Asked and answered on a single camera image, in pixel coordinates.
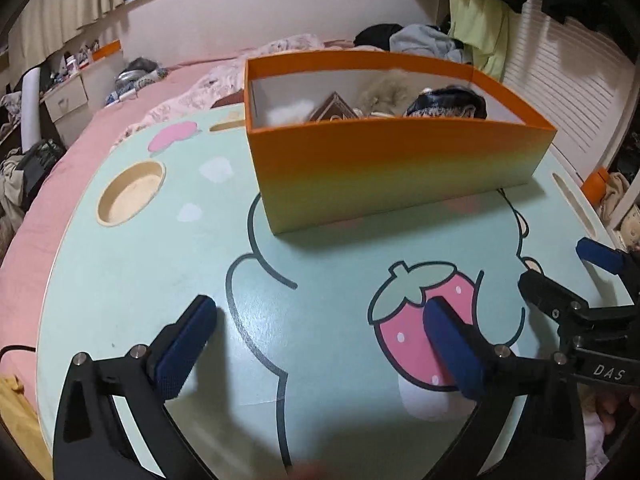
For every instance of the yellow cloth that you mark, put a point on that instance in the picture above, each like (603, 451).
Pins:
(17, 410)

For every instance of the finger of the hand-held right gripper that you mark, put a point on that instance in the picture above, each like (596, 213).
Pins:
(600, 255)
(550, 300)

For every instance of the black bag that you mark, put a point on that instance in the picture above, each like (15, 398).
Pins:
(40, 165)

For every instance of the grey-white fur pompom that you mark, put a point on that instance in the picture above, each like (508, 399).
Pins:
(290, 112)

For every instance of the yellow-green hanging cloth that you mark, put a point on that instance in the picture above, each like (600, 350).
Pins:
(480, 25)

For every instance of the blue white patterned cloth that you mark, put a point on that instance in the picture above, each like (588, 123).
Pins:
(135, 80)

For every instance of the mint printed lap table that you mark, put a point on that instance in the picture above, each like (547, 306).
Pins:
(175, 260)

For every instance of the white rolled tube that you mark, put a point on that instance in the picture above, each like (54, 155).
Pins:
(30, 110)

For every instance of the brown fur pompom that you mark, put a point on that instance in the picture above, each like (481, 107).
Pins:
(390, 90)

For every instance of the pink bed sheet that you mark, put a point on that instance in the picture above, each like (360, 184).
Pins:
(60, 200)

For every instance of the small orange box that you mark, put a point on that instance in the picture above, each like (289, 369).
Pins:
(107, 51)

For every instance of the black garment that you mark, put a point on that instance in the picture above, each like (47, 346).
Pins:
(375, 35)

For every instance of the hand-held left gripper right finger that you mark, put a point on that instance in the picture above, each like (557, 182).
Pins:
(452, 355)

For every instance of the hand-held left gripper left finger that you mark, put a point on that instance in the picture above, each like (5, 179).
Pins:
(182, 350)

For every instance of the white nightstand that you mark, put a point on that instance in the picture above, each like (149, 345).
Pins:
(65, 100)

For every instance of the grey hoodie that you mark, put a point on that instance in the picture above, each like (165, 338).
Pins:
(425, 40)

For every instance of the beige curtain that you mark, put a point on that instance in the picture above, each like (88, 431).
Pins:
(60, 5)

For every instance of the person's right hand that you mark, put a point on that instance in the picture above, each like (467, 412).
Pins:
(607, 407)

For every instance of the white louvered door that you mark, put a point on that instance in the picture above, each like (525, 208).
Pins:
(565, 80)

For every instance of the cream cloth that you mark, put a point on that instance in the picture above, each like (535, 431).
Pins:
(615, 195)

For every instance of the orange cardboard box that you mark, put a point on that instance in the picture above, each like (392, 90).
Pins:
(375, 175)

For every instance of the dark patterned pouch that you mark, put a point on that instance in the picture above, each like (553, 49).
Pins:
(445, 102)

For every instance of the orange bin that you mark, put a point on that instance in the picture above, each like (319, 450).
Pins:
(596, 185)

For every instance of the beige rabbit print blanket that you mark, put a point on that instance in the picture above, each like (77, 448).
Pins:
(295, 42)

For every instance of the brown carton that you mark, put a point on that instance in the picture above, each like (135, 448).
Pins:
(332, 107)

